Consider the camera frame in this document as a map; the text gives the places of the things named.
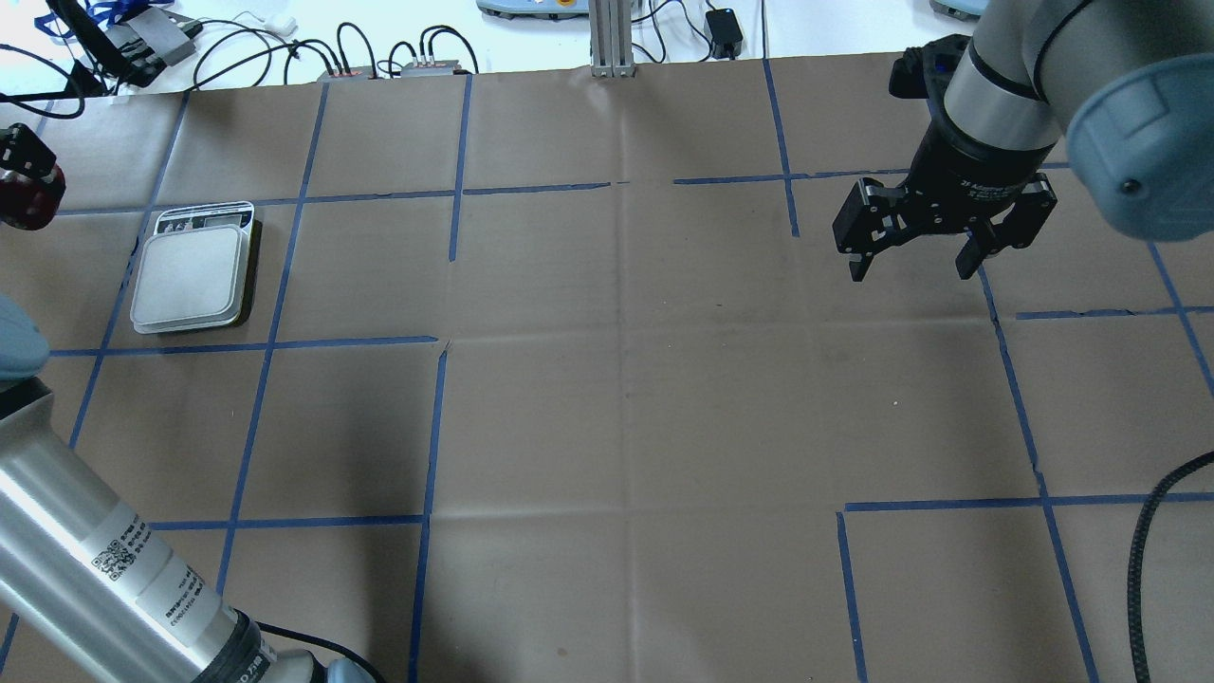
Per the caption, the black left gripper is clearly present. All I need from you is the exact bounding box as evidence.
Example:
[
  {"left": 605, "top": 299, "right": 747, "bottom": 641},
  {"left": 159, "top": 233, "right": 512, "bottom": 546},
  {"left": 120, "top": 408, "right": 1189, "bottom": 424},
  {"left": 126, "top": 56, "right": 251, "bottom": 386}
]
[{"left": 1, "top": 123, "right": 66, "bottom": 230}]

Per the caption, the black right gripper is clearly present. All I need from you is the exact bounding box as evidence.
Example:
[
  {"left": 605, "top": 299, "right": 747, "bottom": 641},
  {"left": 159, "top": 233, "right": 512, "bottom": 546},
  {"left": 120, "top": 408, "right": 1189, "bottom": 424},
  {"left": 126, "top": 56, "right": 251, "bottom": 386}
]
[{"left": 833, "top": 34, "right": 1057, "bottom": 284}]

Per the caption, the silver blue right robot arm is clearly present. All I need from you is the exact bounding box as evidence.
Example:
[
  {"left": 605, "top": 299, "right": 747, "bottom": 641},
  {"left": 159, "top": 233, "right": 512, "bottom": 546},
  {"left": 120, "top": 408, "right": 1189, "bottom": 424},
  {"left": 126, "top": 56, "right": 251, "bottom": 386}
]
[{"left": 832, "top": 1, "right": 1213, "bottom": 281}]

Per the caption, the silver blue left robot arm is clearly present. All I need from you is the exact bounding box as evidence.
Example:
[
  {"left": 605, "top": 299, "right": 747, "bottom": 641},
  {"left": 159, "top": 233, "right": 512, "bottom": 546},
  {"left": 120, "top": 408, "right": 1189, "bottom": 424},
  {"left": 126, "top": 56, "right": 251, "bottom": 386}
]
[{"left": 1, "top": 298, "right": 382, "bottom": 682}]

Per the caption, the silver digital kitchen scale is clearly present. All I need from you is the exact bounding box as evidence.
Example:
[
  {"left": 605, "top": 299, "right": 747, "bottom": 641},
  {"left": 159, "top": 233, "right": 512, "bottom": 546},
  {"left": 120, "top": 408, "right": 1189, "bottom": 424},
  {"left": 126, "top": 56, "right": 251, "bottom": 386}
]
[{"left": 129, "top": 200, "right": 260, "bottom": 336}]

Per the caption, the grey adapter dock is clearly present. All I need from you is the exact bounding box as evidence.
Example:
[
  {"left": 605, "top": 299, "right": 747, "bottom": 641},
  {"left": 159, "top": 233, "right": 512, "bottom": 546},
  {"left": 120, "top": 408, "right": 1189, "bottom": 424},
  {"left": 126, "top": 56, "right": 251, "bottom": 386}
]
[{"left": 104, "top": 6, "right": 203, "bottom": 66}]

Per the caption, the black power adapter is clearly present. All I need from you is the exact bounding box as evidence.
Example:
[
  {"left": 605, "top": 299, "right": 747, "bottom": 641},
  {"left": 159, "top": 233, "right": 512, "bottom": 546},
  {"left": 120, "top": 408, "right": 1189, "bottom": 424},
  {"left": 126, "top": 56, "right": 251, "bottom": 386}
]
[{"left": 704, "top": 8, "right": 745, "bottom": 59}]

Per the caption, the upper orange usb hub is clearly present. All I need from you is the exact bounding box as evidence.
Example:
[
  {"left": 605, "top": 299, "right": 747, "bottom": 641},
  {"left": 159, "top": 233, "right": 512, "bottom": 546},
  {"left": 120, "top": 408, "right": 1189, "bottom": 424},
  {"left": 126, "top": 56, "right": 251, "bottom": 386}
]
[{"left": 316, "top": 66, "right": 373, "bottom": 82}]

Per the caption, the brown paper table cover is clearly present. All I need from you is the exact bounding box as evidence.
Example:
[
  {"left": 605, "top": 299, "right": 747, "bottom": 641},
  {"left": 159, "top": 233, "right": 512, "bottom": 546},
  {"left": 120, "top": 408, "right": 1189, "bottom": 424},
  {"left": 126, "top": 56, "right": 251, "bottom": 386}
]
[{"left": 2, "top": 53, "right": 1212, "bottom": 682}]

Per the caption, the blue teach pendant tablet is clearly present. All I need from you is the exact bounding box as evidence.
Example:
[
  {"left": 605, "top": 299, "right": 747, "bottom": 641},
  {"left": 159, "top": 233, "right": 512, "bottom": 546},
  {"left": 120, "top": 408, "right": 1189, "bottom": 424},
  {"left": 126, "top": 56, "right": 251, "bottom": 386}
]
[{"left": 473, "top": 0, "right": 590, "bottom": 21}]

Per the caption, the aluminium frame post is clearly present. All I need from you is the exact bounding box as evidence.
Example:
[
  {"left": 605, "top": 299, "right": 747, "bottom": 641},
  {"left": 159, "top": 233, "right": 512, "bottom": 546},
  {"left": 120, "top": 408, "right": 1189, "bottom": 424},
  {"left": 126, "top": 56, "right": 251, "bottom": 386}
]
[{"left": 588, "top": 0, "right": 636, "bottom": 79}]

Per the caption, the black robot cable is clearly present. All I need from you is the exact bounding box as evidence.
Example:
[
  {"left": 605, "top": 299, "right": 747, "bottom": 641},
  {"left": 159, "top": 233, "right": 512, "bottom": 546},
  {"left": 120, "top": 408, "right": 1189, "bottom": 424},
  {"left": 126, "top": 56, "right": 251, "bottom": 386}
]
[{"left": 1127, "top": 450, "right": 1214, "bottom": 683}]

